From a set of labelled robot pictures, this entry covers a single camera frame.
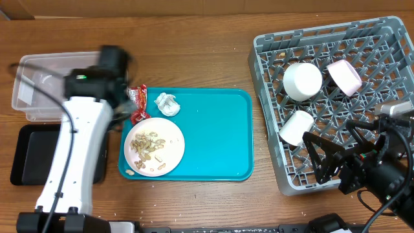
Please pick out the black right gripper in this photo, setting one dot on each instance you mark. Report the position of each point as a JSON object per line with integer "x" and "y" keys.
{"x": 363, "y": 162}

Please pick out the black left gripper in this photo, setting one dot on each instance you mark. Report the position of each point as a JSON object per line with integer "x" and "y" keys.
{"x": 130, "y": 107}

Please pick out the red snack wrapper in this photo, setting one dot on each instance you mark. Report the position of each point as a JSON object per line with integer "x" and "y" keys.
{"x": 139, "y": 96}

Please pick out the white tissue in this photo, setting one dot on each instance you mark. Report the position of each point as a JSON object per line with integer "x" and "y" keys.
{"x": 167, "y": 105}

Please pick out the large white plate with peanuts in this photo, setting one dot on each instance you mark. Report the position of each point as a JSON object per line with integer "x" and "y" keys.
{"x": 154, "y": 147}

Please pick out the white bowl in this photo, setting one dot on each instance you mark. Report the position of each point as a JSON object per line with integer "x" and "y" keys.
{"x": 302, "y": 81}

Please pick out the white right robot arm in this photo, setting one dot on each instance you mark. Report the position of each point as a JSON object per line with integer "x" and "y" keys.
{"x": 400, "y": 204}

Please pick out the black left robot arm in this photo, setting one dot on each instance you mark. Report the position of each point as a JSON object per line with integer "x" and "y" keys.
{"x": 66, "y": 201}

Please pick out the grey dishwasher rack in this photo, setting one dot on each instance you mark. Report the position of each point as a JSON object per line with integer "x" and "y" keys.
{"x": 381, "y": 52}

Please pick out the black waste tray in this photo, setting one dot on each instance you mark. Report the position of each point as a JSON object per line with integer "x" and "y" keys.
{"x": 35, "y": 149}

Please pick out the white paper cup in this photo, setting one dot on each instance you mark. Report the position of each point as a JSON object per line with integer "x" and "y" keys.
{"x": 294, "y": 128}

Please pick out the clear plastic bin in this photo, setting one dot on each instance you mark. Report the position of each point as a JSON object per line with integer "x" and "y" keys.
{"x": 45, "y": 71}

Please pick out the peanut on tray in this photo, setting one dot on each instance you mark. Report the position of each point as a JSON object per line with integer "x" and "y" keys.
{"x": 130, "y": 172}

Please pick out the teal plastic tray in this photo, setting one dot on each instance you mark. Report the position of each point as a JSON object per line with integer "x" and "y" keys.
{"x": 217, "y": 125}

